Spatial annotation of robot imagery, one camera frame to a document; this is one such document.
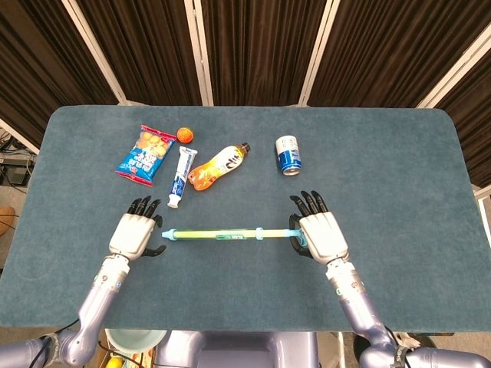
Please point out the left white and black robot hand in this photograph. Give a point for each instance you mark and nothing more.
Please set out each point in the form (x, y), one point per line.
(132, 235)

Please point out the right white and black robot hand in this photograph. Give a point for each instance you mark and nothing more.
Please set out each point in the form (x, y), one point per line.
(324, 237)

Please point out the syringe with yellow liquid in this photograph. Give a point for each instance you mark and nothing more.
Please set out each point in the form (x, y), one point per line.
(230, 234)

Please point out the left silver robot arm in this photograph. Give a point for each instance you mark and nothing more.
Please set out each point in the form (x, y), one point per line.
(92, 306)

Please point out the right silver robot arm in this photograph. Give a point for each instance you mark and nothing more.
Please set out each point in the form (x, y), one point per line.
(360, 303)

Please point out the white and blue toothpaste tube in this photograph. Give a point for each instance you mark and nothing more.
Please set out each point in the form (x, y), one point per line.
(182, 176)

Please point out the blue and red snack bag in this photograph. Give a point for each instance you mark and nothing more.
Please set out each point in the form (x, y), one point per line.
(144, 157)

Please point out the blue and white drink can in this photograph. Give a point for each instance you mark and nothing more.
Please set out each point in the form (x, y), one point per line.
(288, 155)

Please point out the blue-grey felt table cover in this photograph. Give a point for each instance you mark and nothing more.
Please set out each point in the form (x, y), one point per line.
(245, 283)

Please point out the pale green bowl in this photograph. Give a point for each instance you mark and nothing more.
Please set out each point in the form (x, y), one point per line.
(134, 339)

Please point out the orange drink bottle black cap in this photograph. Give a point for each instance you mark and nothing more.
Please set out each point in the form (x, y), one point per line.
(218, 166)

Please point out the small orange ball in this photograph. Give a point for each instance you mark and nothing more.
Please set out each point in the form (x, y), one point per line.
(185, 135)

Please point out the brown wooden stool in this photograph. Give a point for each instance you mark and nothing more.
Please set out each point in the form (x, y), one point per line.
(5, 220)

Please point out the silver robot torso base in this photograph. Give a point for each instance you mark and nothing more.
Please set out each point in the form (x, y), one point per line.
(238, 350)

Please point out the brown pleated curtain panel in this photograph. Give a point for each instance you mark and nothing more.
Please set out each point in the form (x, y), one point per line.
(42, 65)
(473, 126)
(145, 50)
(261, 50)
(395, 50)

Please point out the white screen frame post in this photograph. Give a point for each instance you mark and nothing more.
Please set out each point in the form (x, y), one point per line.
(318, 50)
(456, 69)
(19, 137)
(200, 50)
(96, 50)

